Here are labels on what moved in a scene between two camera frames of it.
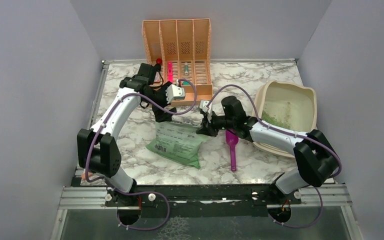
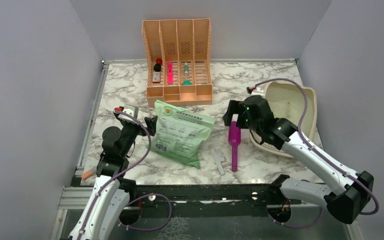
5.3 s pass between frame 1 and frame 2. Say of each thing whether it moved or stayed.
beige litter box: stayed
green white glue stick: stayed
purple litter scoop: stayed
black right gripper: moved
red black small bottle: stayed
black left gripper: moved
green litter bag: moved
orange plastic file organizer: stayed
